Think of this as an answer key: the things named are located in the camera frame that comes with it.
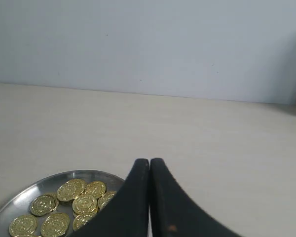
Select gold coin upper right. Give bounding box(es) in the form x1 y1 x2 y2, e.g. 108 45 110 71
84 181 107 199

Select gold coin top stack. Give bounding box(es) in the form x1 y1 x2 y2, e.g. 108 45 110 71
56 178 87 203

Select gold coin lower centre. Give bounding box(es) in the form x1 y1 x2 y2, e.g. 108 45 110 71
73 212 96 231

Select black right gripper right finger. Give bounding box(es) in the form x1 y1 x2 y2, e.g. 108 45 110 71
149 158 239 237

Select gold coin bottom middle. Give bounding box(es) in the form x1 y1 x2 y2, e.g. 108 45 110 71
40 213 70 237

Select round metal plate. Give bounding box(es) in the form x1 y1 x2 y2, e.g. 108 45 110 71
0 170 124 237

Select gold coin bottom left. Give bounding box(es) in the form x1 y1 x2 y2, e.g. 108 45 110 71
8 215 38 237

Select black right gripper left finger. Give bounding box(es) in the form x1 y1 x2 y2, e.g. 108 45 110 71
71 158 149 237

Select gold coin by finger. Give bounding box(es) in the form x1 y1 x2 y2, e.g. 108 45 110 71
98 191 116 210

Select gold coin left middle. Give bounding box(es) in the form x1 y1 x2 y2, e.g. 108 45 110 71
30 194 59 216

